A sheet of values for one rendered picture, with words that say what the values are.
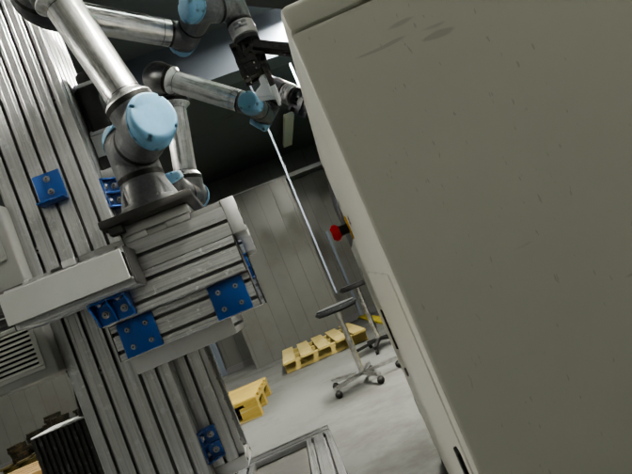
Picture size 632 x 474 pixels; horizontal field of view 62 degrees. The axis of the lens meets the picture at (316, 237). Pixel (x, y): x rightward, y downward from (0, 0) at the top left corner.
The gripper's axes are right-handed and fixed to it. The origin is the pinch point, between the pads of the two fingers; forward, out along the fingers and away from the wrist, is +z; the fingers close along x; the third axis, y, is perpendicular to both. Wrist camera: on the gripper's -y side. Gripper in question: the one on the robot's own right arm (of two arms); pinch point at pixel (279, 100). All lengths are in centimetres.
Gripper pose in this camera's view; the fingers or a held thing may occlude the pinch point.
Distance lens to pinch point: 150.8
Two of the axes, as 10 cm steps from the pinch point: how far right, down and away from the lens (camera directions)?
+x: -0.7, -0.6, -10.0
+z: 3.8, 9.2, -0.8
